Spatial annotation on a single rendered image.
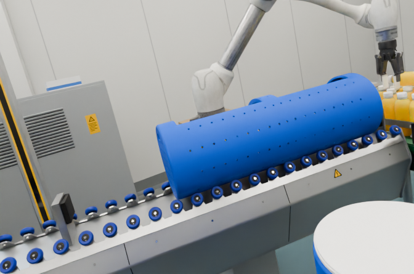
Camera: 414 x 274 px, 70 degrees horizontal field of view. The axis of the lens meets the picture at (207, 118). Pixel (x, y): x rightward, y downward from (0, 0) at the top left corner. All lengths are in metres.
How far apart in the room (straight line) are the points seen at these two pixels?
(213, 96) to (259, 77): 2.96
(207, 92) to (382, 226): 1.08
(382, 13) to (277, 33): 3.24
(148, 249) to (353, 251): 0.66
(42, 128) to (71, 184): 0.46
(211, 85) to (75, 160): 1.28
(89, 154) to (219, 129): 1.54
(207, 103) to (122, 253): 0.84
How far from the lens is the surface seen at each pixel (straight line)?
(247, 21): 1.71
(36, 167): 1.44
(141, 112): 3.73
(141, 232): 1.06
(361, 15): 1.74
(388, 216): 0.73
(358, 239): 0.66
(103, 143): 2.40
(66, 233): 1.13
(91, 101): 2.36
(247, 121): 1.05
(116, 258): 1.08
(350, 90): 1.29
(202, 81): 1.55
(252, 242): 1.23
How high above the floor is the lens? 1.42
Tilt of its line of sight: 11 degrees down
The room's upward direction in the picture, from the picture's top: 13 degrees counter-clockwise
